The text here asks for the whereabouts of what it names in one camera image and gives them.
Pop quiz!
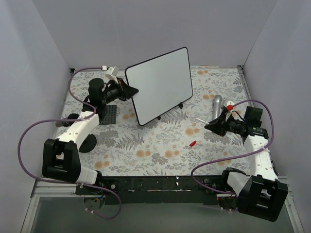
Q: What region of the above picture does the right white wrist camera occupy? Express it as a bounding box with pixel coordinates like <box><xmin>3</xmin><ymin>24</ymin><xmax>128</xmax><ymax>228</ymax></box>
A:
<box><xmin>223</xmin><ymin>99</ymin><xmax>234</xmax><ymax>121</ymax></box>

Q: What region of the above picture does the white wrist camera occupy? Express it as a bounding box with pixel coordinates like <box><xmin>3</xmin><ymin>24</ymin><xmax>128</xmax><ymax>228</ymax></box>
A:
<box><xmin>101</xmin><ymin>66</ymin><xmax>119</xmax><ymax>82</ymax></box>
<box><xmin>223</xmin><ymin>99</ymin><xmax>234</xmax><ymax>121</ymax></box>

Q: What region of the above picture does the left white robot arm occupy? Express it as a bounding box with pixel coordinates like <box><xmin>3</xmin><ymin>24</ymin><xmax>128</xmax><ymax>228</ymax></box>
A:
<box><xmin>42</xmin><ymin>78</ymin><xmax>139</xmax><ymax>194</ymax></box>

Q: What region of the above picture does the white board with black frame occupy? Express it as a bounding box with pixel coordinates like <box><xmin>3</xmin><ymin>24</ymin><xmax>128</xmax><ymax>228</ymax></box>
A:
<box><xmin>124</xmin><ymin>47</ymin><xmax>193</xmax><ymax>126</ymax></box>

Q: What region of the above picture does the dark grey studded baseplate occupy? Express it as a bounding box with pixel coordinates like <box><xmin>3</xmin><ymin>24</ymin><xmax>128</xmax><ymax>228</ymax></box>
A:
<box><xmin>100</xmin><ymin>105</ymin><xmax>117</xmax><ymax>125</ymax></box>

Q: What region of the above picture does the silver microphone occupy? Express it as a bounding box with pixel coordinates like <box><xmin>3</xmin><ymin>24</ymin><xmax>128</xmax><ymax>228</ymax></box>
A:
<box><xmin>212</xmin><ymin>95</ymin><xmax>223</xmax><ymax>120</ymax></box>

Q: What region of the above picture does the floral patterned table mat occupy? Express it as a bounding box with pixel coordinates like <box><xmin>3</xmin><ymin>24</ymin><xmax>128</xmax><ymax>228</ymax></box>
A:
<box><xmin>46</xmin><ymin>68</ymin><xmax>273</xmax><ymax>177</ymax></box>

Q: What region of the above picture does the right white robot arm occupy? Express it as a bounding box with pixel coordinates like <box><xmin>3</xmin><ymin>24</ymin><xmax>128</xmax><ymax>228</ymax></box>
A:
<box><xmin>205</xmin><ymin>106</ymin><xmax>288</xmax><ymax>222</ymax></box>

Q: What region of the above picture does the black front mounting rail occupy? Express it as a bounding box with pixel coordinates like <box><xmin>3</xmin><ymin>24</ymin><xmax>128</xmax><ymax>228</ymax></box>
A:
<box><xmin>75</xmin><ymin>175</ymin><xmax>234</xmax><ymax>206</ymax></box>

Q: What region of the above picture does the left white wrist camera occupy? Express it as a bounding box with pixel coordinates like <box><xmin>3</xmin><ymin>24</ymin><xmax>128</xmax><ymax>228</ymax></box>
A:
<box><xmin>101</xmin><ymin>66</ymin><xmax>119</xmax><ymax>82</ymax></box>

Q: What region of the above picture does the black microphone with red ring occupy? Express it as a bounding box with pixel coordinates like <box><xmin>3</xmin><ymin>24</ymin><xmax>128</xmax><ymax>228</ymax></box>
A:
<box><xmin>55</xmin><ymin>113</ymin><xmax>79</xmax><ymax>128</ymax></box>

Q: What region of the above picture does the white marker pen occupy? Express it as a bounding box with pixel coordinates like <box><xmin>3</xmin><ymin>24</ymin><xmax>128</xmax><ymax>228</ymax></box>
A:
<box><xmin>195</xmin><ymin>117</ymin><xmax>209</xmax><ymax>125</ymax></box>

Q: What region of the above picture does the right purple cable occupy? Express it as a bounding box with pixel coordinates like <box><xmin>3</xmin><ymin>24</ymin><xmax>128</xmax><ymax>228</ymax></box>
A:
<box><xmin>190</xmin><ymin>100</ymin><xmax>275</xmax><ymax>197</ymax></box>

